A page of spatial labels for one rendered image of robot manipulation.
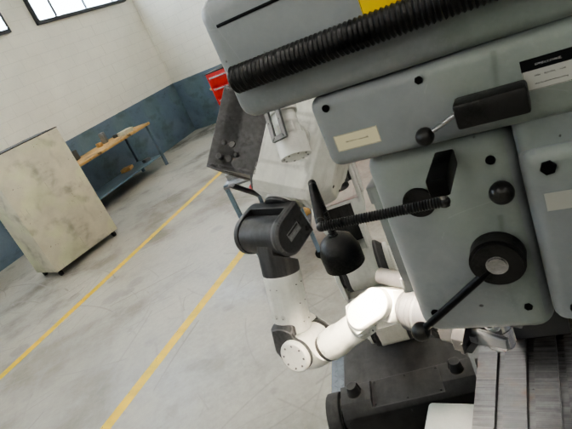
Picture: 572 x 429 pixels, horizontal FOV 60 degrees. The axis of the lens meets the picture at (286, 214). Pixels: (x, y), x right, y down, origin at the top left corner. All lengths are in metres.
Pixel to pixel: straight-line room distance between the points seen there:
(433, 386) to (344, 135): 1.26
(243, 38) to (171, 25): 11.30
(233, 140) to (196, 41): 10.56
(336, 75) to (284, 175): 0.53
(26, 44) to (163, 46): 3.30
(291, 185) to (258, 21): 0.54
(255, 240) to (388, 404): 0.87
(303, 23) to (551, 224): 0.38
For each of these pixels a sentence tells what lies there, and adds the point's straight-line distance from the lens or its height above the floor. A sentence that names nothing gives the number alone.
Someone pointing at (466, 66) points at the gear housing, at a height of 1.71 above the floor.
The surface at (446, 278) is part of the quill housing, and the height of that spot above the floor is 1.42.
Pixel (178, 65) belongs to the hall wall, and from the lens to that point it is 12.13.
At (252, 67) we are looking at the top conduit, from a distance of 0.62.
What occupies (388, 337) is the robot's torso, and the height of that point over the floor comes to 0.68.
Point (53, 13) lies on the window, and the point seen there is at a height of 3.27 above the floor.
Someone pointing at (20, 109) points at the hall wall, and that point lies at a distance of 9.56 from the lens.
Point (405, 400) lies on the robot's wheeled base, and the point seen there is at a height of 0.59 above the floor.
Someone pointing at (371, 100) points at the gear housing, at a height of 1.71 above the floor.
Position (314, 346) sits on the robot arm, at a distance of 1.18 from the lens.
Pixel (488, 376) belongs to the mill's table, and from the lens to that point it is 1.29.
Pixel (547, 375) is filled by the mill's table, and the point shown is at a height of 0.94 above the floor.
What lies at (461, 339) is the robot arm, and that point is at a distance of 0.92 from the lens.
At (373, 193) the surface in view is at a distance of 0.80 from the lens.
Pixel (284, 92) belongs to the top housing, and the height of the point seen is 1.75.
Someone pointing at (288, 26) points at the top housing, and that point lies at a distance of 0.63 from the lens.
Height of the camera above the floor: 1.85
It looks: 22 degrees down
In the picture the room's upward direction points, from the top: 24 degrees counter-clockwise
